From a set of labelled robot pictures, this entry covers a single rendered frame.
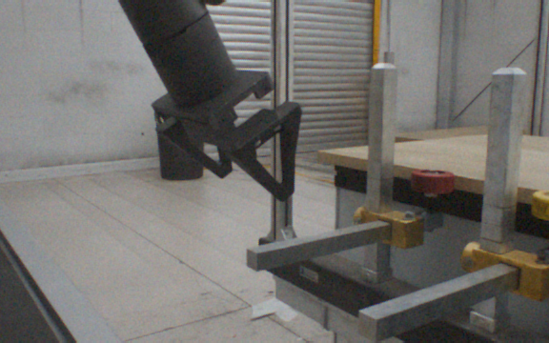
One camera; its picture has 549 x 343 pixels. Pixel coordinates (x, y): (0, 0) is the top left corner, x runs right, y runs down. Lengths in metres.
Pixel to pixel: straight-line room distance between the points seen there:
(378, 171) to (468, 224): 0.26
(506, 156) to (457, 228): 0.38
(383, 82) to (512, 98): 0.25
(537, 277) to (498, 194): 0.13
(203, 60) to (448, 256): 0.90
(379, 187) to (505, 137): 0.27
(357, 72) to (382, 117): 7.40
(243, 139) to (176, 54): 0.08
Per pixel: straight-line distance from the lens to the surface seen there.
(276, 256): 0.85
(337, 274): 1.12
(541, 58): 2.07
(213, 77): 0.42
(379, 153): 1.01
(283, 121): 0.40
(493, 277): 0.81
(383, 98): 1.00
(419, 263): 1.28
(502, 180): 0.86
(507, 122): 0.85
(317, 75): 7.90
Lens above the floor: 1.09
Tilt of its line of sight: 11 degrees down
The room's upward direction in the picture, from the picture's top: straight up
